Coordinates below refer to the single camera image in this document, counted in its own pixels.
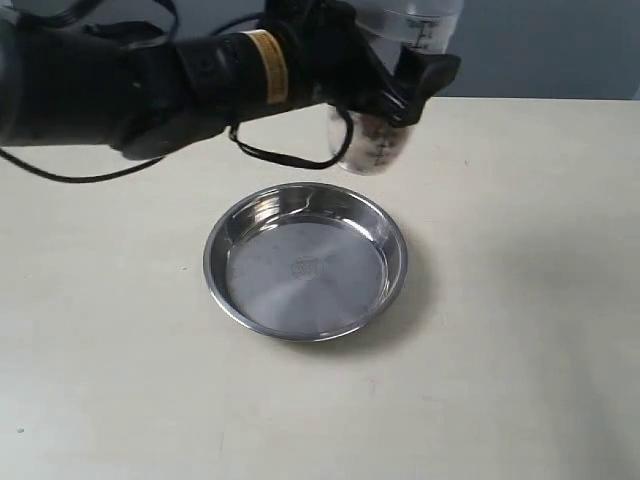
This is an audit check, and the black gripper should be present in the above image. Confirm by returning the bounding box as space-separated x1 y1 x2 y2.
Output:
264 1 461 125

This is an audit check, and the clear plastic shaker bottle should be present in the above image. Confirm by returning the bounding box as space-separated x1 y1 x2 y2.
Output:
339 0 464 175

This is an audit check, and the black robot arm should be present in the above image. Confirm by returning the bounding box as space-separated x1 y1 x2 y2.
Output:
1 1 460 161

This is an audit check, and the round stainless steel plate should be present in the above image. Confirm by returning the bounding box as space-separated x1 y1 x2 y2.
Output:
203 182 409 342

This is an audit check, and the black camera cable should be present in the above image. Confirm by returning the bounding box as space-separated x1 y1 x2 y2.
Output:
0 0 355 182

